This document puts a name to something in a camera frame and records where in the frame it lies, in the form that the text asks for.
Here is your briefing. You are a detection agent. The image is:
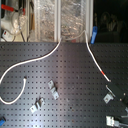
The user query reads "white cable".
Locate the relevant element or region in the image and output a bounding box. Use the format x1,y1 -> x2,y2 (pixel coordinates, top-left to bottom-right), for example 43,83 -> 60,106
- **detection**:
0,30 -> 111,105

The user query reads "silver bracket on gripper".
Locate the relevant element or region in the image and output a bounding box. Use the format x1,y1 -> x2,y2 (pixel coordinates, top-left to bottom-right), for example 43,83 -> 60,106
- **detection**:
103,93 -> 114,104

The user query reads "upper metal cable clip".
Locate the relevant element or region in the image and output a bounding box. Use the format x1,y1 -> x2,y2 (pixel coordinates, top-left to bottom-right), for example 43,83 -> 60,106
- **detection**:
48,80 -> 59,100

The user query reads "blue object at corner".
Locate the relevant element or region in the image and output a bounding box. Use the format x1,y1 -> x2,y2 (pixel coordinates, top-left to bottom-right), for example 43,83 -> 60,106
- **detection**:
0,116 -> 6,126

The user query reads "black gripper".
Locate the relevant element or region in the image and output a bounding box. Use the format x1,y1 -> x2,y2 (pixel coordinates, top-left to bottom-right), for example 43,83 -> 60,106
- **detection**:
106,83 -> 128,104

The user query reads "clear plastic bag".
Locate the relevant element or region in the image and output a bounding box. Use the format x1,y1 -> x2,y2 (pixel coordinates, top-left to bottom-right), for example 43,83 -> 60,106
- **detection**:
34,0 -> 89,42

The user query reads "metal cable clip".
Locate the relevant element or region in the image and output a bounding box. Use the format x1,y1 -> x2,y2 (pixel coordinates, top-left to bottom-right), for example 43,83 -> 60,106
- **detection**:
30,97 -> 45,113
48,80 -> 59,100

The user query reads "lower metal cable clip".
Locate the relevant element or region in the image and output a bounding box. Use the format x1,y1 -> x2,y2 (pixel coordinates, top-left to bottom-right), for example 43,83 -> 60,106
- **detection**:
30,97 -> 45,113

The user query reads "silver connector plug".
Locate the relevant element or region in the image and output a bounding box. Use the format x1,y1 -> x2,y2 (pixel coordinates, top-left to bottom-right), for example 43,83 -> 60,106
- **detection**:
105,115 -> 128,128

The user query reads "blue clamp handle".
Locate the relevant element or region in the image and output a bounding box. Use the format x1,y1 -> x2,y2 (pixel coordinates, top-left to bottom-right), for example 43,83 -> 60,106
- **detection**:
91,26 -> 98,44

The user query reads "white red device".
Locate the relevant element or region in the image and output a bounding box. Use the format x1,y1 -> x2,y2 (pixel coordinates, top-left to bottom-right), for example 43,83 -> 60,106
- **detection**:
2,30 -> 15,37

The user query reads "red handled tool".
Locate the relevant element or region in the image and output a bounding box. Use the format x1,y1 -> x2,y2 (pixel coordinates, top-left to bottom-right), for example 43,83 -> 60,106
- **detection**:
1,4 -> 25,15

